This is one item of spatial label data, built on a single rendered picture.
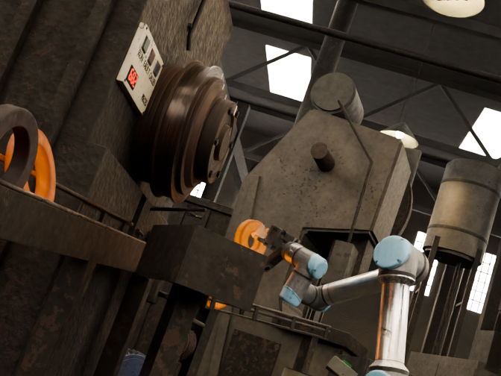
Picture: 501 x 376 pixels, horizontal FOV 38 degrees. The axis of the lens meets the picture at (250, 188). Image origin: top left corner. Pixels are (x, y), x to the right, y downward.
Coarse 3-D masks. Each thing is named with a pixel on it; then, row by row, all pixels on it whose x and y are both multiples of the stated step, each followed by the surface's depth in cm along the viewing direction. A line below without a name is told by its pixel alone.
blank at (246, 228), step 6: (246, 222) 267; (252, 222) 268; (258, 222) 270; (240, 228) 266; (246, 228) 266; (252, 228) 268; (240, 234) 264; (246, 234) 266; (234, 240) 265; (240, 240) 264; (246, 240) 266; (246, 246) 266; (252, 246) 273; (258, 246) 271; (264, 246) 274; (264, 252) 274
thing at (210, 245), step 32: (160, 256) 173; (192, 256) 162; (224, 256) 166; (256, 256) 170; (192, 288) 162; (224, 288) 166; (256, 288) 170; (160, 320) 176; (192, 320) 175; (160, 352) 171
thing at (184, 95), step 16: (192, 80) 224; (208, 80) 230; (176, 96) 220; (192, 96) 219; (176, 112) 219; (176, 128) 218; (160, 144) 220; (176, 144) 218; (160, 160) 222; (176, 160) 222; (160, 176) 226; (160, 192) 235; (176, 192) 235
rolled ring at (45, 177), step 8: (40, 136) 146; (8, 144) 137; (40, 144) 146; (48, 144) 150; (8, 152) 136; (40, 152) 148; (48, 152) 150; (8, 160) 136; (40, 160) 150; (48, 160) 150; (40, 168) 150; (48, 168) 150; (40, 176) 150; (48, 176) 150; (40, 184) 150; (48, 184) 150; (40, 192) 149; (48, 192) 149
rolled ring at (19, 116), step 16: (0, 112) 120; (16, 112) 123; (0, 128) 119; (16, 128) 128; (32, 128) 130; (16, 144) 131; (32, 144) 131; (16, 160) 132; (32, 160) 133; (16, 176) 131
